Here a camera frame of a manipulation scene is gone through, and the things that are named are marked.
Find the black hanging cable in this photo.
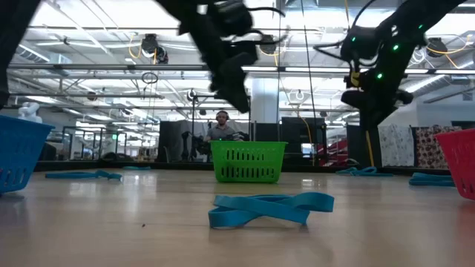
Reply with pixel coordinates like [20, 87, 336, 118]
[299, 0, 318, 119]

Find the black background robot stand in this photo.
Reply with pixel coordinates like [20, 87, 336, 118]
[180, 94, 212, 161]

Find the yellow hanging cable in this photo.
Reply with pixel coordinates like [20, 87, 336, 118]
[365, 129, 375, 167]

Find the black left camera cable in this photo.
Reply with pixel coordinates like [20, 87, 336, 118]
[243, 5, 289, 47]

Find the green plastic basket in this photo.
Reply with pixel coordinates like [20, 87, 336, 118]
[209, 139, 289, 184]

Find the black ceiling cable reel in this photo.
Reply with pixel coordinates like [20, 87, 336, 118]
[140, 33, 170, 65]
[426, 36, 448, 59]
[258, 33, 278, 56]

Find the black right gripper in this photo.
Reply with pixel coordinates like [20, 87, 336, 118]
[341, 88, 413, 131]

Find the black partition panel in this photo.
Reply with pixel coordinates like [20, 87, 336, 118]
[249, 122, 281, 142]
[281, 116, 328, 166]
[159, 120, 209, 163]

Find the black cable loop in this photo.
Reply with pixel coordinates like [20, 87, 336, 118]
[140, 70, 160, 85]

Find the black metal frame rack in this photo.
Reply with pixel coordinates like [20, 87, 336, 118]
[61, 125, 129, 161]

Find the red plastic basket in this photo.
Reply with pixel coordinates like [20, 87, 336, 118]
[434, 128, 475, 201]

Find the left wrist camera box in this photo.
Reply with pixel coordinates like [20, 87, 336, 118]
[217, 1, 255, 38]

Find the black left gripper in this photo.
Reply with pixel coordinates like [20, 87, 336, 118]
[200, 22, 259, 114]

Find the white floral cloth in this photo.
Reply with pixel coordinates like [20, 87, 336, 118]
[377, 124, 416, 167]

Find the blue plastic basket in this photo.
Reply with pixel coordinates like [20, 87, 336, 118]
[0, 113, 56, 196]

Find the person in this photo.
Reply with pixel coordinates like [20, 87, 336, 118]
[205, 110, 242, 142]

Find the white robot figure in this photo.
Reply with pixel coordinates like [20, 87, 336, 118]
[17, 102, 44, 124]

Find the dark floral cloth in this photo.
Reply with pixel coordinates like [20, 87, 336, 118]
[413, 125, 463, 168]

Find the black hanging cloth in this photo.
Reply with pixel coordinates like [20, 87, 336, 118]
[347, 125, 381, 167]

